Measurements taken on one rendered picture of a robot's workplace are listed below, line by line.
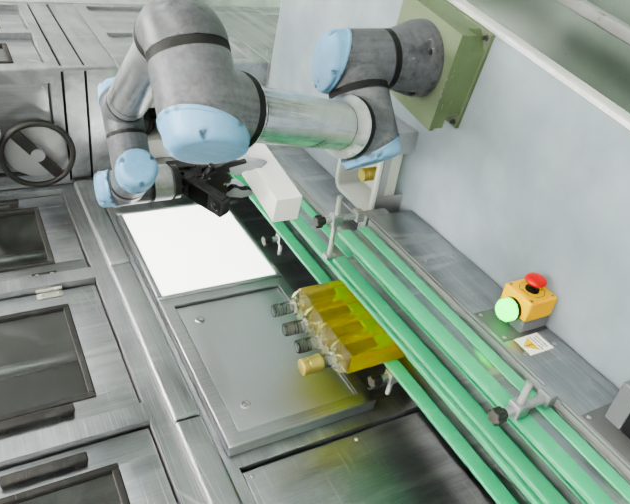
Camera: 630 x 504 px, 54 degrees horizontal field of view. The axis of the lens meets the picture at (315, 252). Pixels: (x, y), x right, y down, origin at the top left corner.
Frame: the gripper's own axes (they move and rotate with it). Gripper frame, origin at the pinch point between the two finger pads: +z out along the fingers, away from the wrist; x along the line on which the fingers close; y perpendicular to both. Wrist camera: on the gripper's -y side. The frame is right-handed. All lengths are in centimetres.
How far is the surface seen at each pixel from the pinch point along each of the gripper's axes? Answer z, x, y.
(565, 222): 35, -22, -50
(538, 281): 30, -12, -55
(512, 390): 18, -2, -68
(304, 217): 17.1, 18.2, 4.3
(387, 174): 28.5, -3.1, -8.3
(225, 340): -11.8, 31.6, -18.4
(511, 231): 35, -12, -41
